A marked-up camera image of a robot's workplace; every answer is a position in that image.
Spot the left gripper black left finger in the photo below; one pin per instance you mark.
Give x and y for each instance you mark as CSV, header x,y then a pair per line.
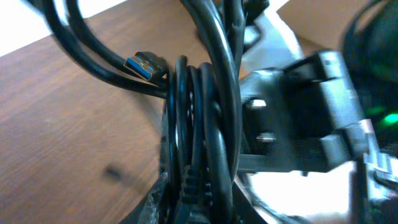
x,y
159,202

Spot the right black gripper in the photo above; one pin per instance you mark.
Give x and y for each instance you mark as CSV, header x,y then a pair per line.
x,y
310,118

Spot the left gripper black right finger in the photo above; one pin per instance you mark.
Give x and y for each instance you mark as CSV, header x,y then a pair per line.
x,y
252,210

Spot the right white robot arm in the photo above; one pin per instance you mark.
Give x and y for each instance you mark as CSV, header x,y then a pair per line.
x,y
369,50

